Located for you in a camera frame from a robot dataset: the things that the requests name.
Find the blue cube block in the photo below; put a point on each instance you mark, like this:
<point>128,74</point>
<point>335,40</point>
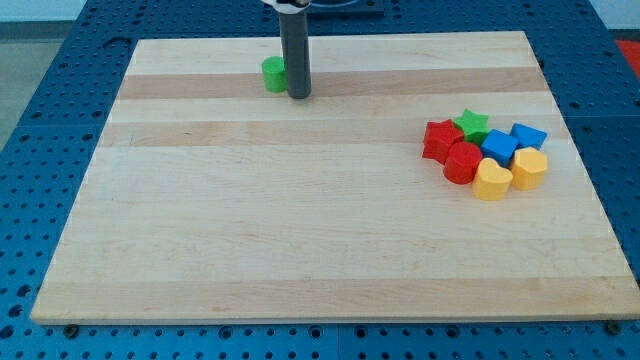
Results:
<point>499,146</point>

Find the yellow heart block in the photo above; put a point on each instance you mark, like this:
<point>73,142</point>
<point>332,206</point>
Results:
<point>491,181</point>

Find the red cylinder block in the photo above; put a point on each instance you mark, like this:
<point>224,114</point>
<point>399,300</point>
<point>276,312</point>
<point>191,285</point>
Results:
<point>462,162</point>

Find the green cylinder block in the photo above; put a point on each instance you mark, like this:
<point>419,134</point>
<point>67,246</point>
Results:
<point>274,74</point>

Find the green star block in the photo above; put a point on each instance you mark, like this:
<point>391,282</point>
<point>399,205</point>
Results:
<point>473,125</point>

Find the yellow hexagon block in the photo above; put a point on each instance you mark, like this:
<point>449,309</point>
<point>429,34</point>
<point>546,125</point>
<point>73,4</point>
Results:
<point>528,167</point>

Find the red star block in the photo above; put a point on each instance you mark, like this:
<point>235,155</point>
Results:
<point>438,138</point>

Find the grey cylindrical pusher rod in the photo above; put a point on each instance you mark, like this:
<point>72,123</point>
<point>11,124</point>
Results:
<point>295,51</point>

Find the wooden board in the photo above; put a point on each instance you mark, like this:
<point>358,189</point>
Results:
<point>209,200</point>

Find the blue flat block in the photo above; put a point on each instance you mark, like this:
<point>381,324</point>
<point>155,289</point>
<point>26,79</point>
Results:
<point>527,136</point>

